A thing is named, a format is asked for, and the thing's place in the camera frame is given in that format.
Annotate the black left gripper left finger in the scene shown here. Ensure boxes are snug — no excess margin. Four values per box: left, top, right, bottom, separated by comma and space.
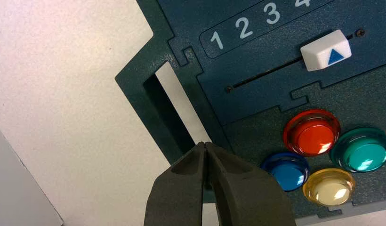
144, 142, 208, 226

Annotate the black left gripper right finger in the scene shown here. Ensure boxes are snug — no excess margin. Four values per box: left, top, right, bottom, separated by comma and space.
205, 142, 297, 226

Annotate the blue grey task board box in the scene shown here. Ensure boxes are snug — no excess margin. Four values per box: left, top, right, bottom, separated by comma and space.
114, 0, 386, 226

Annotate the blue round push button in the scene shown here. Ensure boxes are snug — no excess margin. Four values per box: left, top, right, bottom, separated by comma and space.
260, 152, 311, 193

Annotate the yellow round push button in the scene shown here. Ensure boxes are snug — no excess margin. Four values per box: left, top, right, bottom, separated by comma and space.
302, 168, 357, 208

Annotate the red round push button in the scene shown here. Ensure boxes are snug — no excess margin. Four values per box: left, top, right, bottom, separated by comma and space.
283, 109, 341, 158

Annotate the green round push button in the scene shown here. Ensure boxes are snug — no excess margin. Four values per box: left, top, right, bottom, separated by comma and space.
330, 127, 386, 174

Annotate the white slider knob blue arrow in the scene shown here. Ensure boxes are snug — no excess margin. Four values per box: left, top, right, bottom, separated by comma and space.
300, 29, 352, 73

